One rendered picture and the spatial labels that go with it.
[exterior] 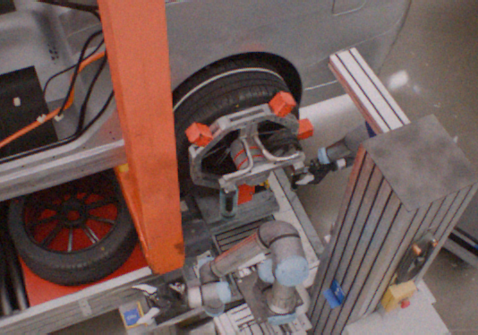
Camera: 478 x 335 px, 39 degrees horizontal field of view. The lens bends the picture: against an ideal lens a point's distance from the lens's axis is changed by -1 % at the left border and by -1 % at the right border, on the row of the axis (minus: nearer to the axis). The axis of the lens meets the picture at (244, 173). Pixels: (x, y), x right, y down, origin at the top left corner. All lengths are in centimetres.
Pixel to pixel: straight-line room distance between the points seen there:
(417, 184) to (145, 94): 89
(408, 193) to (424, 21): 353
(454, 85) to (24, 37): 285
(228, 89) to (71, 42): 92
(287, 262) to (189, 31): 106
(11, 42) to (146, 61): 178
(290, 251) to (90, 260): 136
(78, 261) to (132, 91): 146
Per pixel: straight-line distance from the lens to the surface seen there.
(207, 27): 288
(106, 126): 318
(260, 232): 247
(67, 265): 346
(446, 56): 513
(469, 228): 392
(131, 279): 351
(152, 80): 217
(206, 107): 310
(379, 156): 192
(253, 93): 311
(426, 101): 481
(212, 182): 339
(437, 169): 194
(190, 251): 360
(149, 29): 201
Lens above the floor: 358
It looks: 57 degrees down
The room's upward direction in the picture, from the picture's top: 4 degrees clockwise
